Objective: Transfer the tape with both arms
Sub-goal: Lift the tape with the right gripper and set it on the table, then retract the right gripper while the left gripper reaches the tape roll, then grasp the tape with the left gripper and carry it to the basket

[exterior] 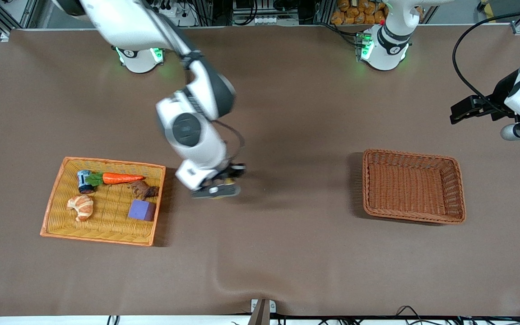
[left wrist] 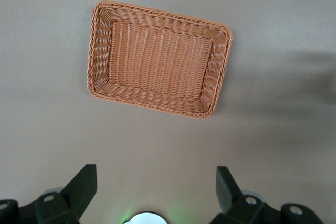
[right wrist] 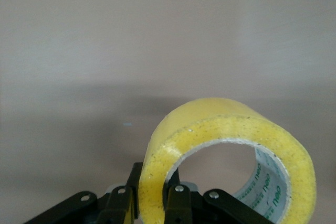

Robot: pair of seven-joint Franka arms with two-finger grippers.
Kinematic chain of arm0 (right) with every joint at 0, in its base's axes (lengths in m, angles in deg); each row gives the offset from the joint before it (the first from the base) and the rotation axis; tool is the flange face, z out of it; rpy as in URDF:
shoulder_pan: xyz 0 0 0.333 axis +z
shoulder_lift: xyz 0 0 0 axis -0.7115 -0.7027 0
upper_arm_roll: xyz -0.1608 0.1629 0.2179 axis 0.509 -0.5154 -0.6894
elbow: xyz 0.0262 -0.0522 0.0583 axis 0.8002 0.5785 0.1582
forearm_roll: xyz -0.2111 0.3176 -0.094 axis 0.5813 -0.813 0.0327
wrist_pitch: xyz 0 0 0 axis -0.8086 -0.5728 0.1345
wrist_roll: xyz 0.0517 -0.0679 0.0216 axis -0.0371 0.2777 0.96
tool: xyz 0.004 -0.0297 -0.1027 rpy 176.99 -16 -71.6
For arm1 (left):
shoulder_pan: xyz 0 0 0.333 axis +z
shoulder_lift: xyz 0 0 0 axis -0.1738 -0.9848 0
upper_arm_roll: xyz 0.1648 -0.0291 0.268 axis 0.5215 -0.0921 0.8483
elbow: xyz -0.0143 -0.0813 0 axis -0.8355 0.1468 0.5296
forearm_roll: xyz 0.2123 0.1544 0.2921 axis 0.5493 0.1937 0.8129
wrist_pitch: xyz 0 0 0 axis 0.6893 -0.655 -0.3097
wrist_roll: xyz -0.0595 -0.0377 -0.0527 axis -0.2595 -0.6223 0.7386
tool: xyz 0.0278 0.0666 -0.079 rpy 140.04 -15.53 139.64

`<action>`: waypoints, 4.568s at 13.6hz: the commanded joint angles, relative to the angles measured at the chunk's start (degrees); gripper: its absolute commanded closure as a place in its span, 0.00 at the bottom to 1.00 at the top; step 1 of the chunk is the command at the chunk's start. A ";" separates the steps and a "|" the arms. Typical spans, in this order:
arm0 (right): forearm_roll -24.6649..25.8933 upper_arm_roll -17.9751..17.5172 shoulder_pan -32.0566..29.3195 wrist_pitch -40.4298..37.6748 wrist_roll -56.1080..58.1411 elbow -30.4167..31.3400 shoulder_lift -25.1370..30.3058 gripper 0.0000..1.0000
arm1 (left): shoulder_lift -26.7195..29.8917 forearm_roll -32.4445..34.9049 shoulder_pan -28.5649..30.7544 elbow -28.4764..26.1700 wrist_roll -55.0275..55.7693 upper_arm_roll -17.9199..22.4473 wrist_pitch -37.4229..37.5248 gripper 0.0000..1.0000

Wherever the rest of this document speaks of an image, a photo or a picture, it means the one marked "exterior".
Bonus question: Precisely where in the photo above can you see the white power strip with plugs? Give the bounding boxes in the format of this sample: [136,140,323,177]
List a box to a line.
[145,0,198,27]

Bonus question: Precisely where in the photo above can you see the yellow wicker tray orange rim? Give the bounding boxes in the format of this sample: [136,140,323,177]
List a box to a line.
[40,156,167,247]

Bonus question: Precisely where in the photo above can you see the pile of orange packets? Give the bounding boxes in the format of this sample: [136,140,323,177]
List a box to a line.
[331,0,388,25]

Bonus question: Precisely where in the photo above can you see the brown table cover sheet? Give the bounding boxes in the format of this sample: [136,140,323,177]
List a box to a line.
[0,25,520,316]

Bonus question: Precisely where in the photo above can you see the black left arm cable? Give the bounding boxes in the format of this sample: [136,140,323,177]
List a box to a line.
[452,8,520,114]

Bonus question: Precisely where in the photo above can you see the black control box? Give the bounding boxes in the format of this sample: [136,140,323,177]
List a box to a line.
[232,0,299,17]

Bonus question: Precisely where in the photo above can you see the white long power strip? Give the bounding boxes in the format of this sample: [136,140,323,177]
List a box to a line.
[253,16,299,26]

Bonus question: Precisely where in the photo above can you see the purple foam cube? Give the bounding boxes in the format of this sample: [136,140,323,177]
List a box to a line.
[128,200,157,222]

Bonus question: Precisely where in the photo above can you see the black floor cable bundle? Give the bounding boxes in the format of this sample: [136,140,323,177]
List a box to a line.
[278,305,520,325]

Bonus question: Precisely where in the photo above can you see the yellow clear tape roll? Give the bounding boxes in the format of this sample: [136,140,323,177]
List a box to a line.
[208,178,237,195]

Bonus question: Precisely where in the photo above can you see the brown toy lion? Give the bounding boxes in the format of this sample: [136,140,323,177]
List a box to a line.
[128,181,159,200]

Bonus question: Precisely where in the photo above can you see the small blue labelled jar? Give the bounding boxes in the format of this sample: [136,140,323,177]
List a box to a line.
[77,170,94,195]

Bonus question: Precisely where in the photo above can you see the brown wicker basket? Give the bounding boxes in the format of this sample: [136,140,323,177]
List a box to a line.
[362,149,467,225]

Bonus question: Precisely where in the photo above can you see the toy croissant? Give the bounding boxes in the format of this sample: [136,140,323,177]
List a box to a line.
[66,194,94,222]

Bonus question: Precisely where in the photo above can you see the metal table edge clamp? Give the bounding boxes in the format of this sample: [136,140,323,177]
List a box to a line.
[250,298,277,325]

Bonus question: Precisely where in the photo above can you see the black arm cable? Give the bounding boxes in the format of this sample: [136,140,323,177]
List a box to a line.
[215,120,246,159]
[452,8,520,114]

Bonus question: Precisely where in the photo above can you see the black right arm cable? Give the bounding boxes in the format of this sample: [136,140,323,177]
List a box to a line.
[215,120,246,159]

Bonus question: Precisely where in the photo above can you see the orange toy carrot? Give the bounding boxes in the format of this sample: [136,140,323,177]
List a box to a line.
[85,172,144,186]

